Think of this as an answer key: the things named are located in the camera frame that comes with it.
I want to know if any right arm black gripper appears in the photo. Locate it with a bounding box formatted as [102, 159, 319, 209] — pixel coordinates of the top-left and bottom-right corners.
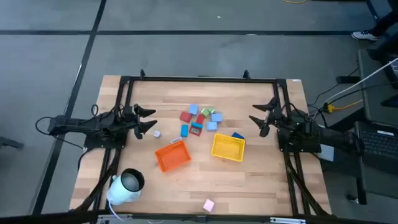
[248, 96, 286, 138]

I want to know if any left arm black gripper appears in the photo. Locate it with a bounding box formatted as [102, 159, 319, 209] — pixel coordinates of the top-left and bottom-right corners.
[123, 104, 159, 140]

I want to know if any orange plastic basket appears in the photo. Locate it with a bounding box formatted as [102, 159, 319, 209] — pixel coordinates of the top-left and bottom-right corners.
[154, 139, 192, 173]

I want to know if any yellow plastic basket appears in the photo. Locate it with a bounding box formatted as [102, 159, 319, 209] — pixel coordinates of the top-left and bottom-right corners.
[211, 133, 246, 162]

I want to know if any black power brick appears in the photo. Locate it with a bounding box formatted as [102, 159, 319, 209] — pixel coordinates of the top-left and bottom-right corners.
[335, 75, 361, 85]

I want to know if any grey side desk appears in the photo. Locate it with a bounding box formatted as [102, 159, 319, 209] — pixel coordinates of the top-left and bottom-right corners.
[356, 48, 398, 125]

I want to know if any black laptop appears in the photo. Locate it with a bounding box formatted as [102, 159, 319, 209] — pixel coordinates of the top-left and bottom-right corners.
[354, 121, 398, 177]

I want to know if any person's shoe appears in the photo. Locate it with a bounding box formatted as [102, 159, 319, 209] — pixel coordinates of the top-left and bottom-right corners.
[351, 30, 381, 42]

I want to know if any person's leg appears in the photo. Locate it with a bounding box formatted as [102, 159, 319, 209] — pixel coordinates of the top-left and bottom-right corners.
[369, 9, 398, 37]

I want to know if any black metal table frame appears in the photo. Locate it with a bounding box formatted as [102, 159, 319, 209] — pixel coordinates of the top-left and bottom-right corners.
[70, 68, 332, 218]

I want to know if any yellow floor cable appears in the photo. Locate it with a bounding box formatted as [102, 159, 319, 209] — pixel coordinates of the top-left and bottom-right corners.
[326, 98, 364, 113]

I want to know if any white overhead camera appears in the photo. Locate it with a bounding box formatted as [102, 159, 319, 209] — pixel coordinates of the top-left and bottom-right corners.
[106, 168, 146, 206]

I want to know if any white cable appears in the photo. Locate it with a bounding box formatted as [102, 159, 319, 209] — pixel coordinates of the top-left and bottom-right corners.
[323, 57, 398, 105]

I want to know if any silver metal bracket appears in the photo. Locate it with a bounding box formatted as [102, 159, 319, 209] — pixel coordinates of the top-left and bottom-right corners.
[269, 217, 307, 224]

